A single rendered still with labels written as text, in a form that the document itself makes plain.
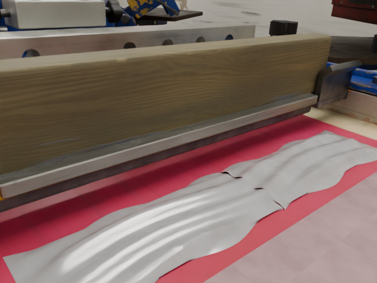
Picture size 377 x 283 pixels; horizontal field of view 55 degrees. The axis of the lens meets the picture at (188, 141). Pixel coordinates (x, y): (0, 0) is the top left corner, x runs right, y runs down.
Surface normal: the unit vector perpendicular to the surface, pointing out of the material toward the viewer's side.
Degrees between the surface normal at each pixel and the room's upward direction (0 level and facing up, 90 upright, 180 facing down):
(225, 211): 33
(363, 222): 0
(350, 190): 0
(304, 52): 90
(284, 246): 0
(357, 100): 90
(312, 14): 90
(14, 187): 90
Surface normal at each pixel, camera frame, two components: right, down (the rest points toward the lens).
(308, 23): -0.76, 0.23
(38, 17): 0.65, 0.34
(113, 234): 0.44, -0.61
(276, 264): 0.05, -0.91
